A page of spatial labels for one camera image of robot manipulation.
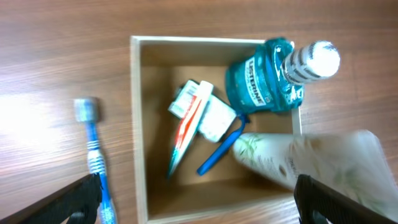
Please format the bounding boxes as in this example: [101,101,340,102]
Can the blue white toothbrush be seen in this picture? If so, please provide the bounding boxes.
[73,97,118,224]

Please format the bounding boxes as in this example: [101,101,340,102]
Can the teal white toothpaste tube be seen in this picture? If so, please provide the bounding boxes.
[167,81,214,179]

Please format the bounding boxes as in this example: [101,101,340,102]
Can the white lotion tube green leaves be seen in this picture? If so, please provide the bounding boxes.
[233,130,397,221]

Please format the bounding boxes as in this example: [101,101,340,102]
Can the blue mouthwash bottle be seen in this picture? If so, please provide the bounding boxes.
[225,37,341,114]

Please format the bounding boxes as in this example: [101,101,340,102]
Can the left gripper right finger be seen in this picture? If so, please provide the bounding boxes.
[294,174,396,224]

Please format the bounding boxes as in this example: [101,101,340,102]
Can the green white soap bar pack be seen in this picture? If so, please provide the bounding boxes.
[168,80,237,142]

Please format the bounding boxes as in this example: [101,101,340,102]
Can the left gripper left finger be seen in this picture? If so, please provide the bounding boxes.
[1,174,102,224]

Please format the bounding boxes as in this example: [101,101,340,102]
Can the blue disposable razor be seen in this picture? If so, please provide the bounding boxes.
[197,114,249,176]

